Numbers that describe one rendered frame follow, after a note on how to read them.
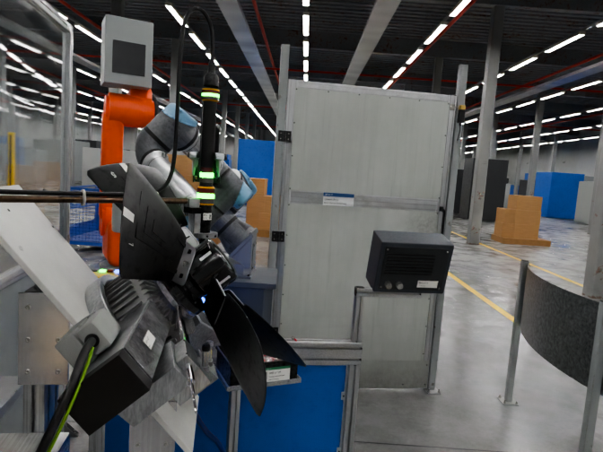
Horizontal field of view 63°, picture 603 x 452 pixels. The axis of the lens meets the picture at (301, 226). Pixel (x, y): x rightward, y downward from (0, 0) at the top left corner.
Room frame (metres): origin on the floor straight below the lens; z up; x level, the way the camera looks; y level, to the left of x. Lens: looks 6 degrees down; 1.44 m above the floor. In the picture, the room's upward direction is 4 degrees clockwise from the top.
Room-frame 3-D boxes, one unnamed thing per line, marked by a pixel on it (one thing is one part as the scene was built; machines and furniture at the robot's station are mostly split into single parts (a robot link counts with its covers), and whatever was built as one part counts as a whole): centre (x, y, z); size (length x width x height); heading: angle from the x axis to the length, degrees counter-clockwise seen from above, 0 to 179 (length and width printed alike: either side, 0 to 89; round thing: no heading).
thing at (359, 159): (3.16, -0.40, 1.10); 1.21 x 0.06 x 2.20; 99
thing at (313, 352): (1.60, 0.21, 0.82); 0.90 x 0.04 x 0.08; 99
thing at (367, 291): (1.69, -0.32, 1.04); 0.24 x 0.03 x 0.03; 99
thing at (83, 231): (7.97, 3.23, 0.49); 1.27 x 0.88 x 0.98; 0
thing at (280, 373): (1.45, 0.11, 0.85); 0.22 x 0.17 x 0.07; 115
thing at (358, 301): (1.67, -0.22, 0.96); 0.03 x 0.03 x 0.20; 9
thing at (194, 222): (1.22, 0.25, 1.31); 0.09 x 0.07 x 0.10; 134
